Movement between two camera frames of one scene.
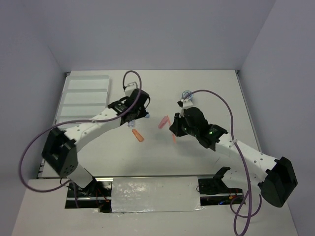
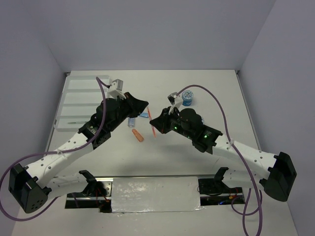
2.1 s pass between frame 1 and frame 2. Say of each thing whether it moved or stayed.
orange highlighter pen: moved
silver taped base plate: stayed
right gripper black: moved
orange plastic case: stayed
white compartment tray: stayed
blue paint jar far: stayed
